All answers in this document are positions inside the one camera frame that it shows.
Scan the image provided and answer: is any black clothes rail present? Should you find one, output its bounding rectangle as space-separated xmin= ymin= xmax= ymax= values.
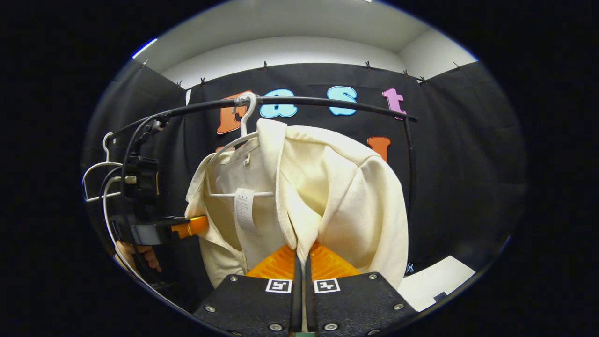
xmin=112 ymin=95 xmax=418 ymax=216

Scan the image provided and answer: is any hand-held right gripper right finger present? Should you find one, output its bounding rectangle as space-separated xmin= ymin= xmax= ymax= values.
xmin=304 ymin=241 xmax=417 ymax=337

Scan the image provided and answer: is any cream button shirt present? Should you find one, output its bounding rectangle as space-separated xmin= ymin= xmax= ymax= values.
xmin=185 ymin=118 xmax=410 ymax=291

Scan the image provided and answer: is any white plastic hanger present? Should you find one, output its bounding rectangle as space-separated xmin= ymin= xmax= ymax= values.
xmin=208 ymin=91 xmax=274 ymax=197
xmin=82 ymin=132 xmax=124 ymax=203

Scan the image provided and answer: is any black backdrop cloth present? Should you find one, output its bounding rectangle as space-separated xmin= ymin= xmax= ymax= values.
xmin=82 ymin=59 xmax=527 ymax=309

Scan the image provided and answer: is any black cable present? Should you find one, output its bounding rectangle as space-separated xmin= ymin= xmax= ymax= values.
xmin=119 ymin=115 xmax=169 ymax=188

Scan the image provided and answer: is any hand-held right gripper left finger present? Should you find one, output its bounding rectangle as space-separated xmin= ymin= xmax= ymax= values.
xmin=193 ymin=243 xmax=302 ymax=337

